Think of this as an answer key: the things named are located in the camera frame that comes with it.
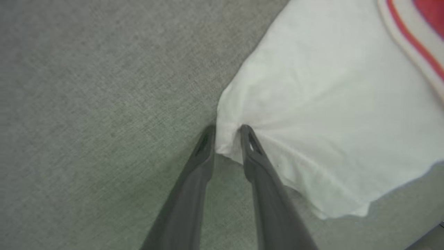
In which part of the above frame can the red shirt with white sleeves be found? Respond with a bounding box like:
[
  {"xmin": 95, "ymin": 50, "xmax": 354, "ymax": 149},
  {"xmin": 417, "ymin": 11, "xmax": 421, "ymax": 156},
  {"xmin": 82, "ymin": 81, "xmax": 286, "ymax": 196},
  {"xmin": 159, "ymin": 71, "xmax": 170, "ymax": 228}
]
[{"xmin": 216, "ymin": 0, "xmax": 444, "ymax": 220}]

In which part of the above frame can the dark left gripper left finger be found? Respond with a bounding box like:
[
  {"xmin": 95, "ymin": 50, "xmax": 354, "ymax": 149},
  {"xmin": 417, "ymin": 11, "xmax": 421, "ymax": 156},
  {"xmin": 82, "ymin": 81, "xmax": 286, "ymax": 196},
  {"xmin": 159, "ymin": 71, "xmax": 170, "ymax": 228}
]
[{"xmin": 140, "ymin": 125, "xmax": 216, "ymax": 250}]

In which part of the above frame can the grey fabric sofa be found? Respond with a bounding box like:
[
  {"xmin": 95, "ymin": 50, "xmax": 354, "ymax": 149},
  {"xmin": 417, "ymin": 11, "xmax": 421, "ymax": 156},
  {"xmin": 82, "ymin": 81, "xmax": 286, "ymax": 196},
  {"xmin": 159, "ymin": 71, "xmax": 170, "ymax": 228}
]
[{"xmin": 0, "ymin": 0, "xmax": 444, "ymax": 250}]

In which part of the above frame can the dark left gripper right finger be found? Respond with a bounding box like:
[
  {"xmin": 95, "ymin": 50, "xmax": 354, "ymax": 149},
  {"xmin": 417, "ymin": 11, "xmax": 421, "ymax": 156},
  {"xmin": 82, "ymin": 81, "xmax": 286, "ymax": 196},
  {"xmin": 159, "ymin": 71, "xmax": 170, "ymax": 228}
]
[{"xmin": 241, "ymin": 125, "xmax": 318, "ymax": 250}]

